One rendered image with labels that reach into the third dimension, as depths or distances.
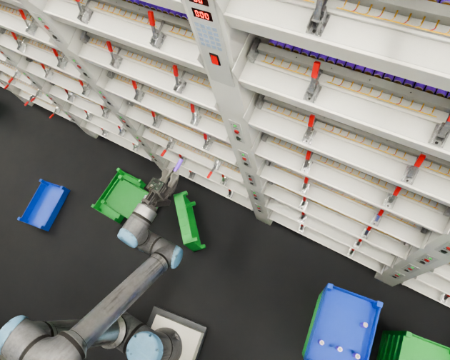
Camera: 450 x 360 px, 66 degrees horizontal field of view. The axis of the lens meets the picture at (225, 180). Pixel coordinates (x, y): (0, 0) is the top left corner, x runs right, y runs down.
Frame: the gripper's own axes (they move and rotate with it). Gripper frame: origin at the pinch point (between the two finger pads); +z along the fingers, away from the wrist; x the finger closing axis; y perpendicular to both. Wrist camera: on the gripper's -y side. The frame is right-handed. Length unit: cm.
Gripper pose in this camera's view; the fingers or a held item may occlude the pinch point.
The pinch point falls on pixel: (175, 171)
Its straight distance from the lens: 155.3
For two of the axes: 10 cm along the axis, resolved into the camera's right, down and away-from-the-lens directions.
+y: -1.5, -4.3, -8.9
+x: -8.6, -3.9, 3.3
